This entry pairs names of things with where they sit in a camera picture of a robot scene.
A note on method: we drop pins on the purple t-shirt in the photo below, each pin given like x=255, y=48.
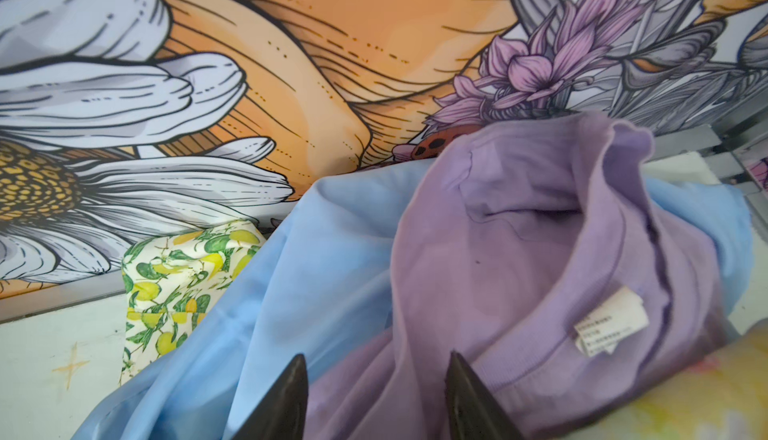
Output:
x=533, y=249

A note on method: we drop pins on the pastel floral cloth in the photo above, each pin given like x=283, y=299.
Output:
x=724, y=396

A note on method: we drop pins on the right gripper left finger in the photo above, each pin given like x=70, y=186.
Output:
x=281, y=414

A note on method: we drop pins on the lemon print cloth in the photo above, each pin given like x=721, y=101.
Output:
x=173, y=282

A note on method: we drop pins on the light blue button shirt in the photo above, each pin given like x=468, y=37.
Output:
x=321, y=286

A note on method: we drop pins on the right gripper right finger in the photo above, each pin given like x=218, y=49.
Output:
x=473, y=412

